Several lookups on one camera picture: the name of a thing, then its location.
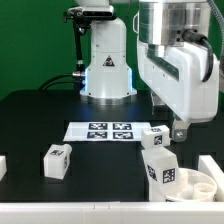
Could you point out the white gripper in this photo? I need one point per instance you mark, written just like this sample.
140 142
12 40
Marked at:
191 99

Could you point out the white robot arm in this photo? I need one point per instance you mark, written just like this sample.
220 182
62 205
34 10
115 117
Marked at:
158 24

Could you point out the white right barrier block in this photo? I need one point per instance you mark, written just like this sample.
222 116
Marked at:
207 165

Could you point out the white barrier block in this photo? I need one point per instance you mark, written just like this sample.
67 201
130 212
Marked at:
3 167
207 165

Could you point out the white marker sheet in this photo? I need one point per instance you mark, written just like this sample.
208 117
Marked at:
105 131

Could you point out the white left barrier block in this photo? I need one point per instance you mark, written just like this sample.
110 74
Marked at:
3 167

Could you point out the white front barrier wall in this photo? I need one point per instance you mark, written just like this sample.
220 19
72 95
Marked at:
112 213

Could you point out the black camera on stand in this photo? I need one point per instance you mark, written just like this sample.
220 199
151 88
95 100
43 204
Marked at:
82 17

